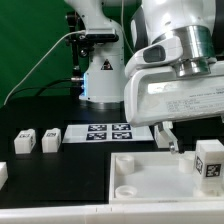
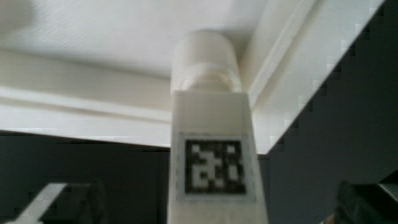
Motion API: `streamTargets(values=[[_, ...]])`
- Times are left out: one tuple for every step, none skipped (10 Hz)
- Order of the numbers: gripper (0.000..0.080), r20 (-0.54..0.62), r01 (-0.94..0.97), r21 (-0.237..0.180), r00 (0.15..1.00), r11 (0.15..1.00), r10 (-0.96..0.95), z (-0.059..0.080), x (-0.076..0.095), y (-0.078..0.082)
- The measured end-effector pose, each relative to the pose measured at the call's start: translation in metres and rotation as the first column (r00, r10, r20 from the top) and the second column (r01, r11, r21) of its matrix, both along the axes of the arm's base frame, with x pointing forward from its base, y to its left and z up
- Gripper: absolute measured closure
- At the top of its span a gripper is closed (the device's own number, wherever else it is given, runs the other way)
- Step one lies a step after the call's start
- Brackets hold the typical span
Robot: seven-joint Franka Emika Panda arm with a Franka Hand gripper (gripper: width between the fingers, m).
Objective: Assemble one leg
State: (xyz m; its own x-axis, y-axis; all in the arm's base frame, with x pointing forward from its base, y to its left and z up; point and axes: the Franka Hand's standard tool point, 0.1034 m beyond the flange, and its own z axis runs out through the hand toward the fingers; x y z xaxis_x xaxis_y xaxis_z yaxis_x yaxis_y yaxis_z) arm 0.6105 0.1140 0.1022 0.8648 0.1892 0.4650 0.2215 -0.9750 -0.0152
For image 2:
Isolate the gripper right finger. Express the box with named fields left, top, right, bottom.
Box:
left=334, top=182, right=398, bottom=224

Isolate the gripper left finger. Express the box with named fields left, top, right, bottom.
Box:
left=3, top=182, right=106, bottom=224

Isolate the white table leg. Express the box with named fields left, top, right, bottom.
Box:
left=167, top=30, right=268, bottom=224

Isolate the white square table top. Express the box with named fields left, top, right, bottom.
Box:
left=0, top=0, right=316, bottom=148

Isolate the white right wall rail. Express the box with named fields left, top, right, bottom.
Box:
left=239, top=0, right=385, bottom=154

